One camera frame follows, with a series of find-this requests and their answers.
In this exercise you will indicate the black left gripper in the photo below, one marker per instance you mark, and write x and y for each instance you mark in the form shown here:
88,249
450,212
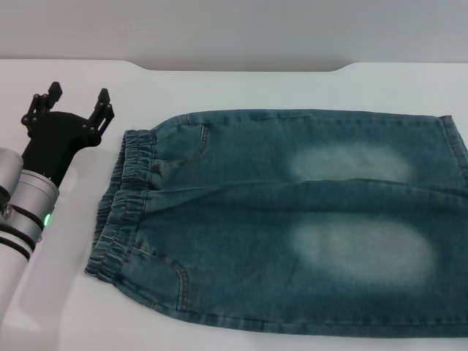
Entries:
55,135

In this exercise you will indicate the blue denim shorts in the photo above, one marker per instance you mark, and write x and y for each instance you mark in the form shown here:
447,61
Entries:
274,219

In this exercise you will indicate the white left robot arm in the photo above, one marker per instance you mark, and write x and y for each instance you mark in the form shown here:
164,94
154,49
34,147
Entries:
33,204

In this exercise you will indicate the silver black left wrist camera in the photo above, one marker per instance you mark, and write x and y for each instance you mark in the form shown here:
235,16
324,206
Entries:
9,164

